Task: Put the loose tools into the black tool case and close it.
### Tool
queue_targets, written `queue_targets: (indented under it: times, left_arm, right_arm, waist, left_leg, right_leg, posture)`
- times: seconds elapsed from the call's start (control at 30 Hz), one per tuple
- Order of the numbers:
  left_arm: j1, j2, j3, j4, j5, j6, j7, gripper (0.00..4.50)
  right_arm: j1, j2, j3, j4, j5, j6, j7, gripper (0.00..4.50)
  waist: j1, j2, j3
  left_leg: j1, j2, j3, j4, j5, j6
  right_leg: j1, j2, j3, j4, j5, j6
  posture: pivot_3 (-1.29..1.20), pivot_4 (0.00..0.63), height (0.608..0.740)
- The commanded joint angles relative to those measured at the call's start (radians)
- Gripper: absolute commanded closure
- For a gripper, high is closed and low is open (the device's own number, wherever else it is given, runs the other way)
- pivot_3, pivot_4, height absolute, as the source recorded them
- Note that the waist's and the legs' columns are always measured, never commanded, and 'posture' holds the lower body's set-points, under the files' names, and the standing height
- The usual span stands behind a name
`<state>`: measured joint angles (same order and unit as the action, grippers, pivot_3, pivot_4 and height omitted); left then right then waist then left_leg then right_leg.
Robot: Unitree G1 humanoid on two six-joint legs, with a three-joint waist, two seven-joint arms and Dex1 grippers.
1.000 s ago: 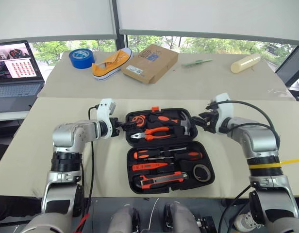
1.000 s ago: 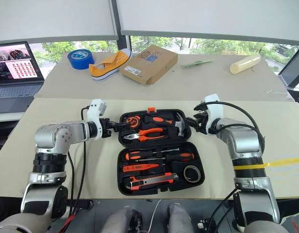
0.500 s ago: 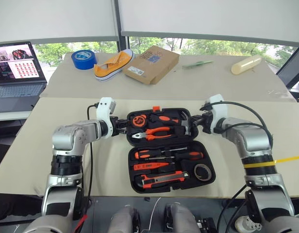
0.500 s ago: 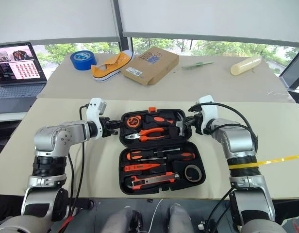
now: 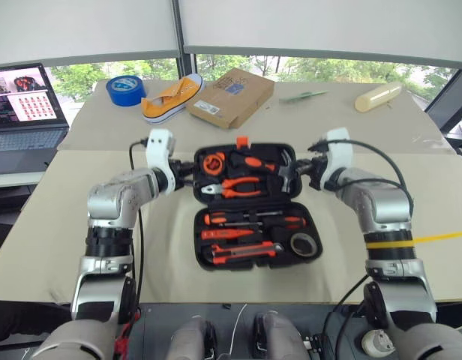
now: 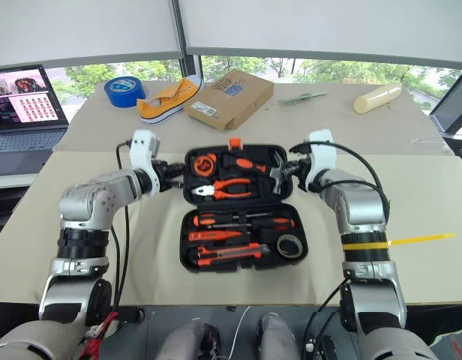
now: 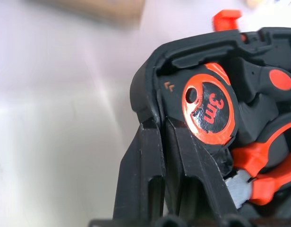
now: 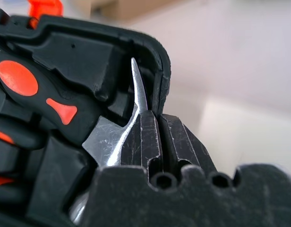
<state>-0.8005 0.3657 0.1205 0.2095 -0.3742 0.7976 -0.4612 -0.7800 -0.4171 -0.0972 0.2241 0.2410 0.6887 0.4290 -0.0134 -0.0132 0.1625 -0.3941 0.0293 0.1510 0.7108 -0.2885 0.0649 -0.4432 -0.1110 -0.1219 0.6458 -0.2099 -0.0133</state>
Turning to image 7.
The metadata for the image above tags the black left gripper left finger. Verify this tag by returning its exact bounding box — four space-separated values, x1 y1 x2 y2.
113 118 166 220

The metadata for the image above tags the black tool case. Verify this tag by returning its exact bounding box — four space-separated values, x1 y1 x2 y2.
129 9 291 227

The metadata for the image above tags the brown cardboard box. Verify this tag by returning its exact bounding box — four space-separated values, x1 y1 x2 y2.
27 0 146 26

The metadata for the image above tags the orange black utility knife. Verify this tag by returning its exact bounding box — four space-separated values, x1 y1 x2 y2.
224 115 291 209

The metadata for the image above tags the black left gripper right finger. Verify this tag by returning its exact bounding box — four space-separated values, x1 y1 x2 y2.
164 115 239 221

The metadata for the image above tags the black orange tape measure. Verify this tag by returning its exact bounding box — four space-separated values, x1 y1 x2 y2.
159 62 240 176

